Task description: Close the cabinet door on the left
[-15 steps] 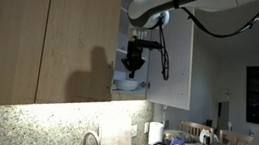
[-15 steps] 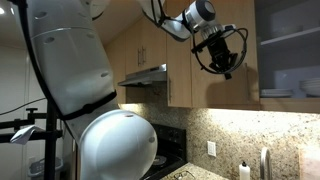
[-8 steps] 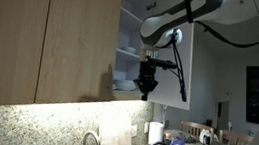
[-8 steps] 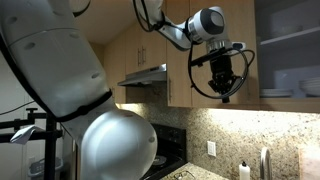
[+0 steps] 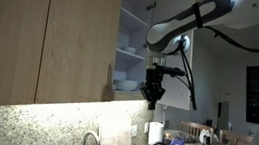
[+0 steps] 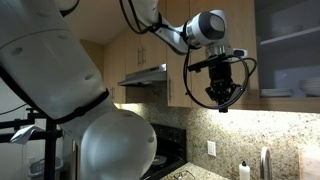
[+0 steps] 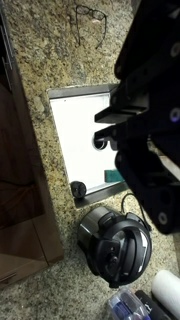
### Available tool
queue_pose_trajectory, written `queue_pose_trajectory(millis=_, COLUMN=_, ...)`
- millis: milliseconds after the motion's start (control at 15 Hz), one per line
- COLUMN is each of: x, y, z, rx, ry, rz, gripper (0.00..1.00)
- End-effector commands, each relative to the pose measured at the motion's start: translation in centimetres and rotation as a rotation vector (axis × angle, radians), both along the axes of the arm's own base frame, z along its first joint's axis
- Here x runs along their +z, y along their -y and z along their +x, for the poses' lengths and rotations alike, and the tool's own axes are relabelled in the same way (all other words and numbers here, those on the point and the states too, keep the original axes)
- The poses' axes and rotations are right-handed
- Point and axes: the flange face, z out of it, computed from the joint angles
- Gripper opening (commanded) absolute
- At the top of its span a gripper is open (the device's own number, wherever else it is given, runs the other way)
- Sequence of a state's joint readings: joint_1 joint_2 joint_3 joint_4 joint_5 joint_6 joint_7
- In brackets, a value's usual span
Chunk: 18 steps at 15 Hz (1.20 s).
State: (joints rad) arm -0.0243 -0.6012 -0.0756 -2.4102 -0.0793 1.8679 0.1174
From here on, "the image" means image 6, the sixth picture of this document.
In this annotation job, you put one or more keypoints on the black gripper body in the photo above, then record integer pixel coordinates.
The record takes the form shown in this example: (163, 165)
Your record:
(220, 78)

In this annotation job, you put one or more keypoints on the pale pink board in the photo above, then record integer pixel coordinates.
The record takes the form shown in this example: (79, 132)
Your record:
(310, 163)

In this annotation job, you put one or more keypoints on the stainless range hood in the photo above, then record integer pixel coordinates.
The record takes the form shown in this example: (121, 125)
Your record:
(143, 76)

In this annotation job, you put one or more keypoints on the tall stack of white plates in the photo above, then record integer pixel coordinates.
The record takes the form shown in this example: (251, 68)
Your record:
(311, 87)

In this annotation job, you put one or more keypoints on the black stove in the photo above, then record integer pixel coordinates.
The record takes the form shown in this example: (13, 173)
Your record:
(171, 140)

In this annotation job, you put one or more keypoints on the wooden cabinet door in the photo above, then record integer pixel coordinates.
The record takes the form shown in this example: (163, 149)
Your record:
(243, 26)

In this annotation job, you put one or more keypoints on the tall wooden wall cabinet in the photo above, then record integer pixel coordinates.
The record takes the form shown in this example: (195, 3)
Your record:
(115, 66)

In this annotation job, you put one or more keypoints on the white laundry basket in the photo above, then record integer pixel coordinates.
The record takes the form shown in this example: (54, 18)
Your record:
(40, 166)

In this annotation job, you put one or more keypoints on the narrow wooden wall cabinet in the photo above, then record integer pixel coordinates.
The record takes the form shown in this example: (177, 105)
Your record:
(178, 83)

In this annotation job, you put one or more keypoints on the white-lined wall cabinet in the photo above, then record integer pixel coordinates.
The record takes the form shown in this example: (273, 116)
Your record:
(290, 105)

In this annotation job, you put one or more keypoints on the white soap bottle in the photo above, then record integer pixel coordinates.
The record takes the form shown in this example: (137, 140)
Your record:
(244, 171)

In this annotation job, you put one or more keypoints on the white wall outlet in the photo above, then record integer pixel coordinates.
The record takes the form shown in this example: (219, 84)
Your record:
(211, 148)

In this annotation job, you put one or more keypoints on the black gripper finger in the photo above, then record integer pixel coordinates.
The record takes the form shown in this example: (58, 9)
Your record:
(231, 95)
(215, 95)

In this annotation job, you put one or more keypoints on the black bar wrist camera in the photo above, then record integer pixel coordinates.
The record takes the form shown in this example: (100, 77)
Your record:
(206, 63)

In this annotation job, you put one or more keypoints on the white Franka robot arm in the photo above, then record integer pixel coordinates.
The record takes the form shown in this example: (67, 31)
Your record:
(100, 133)

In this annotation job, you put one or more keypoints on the white paper tag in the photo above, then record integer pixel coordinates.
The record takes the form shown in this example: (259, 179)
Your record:
(25, 133)

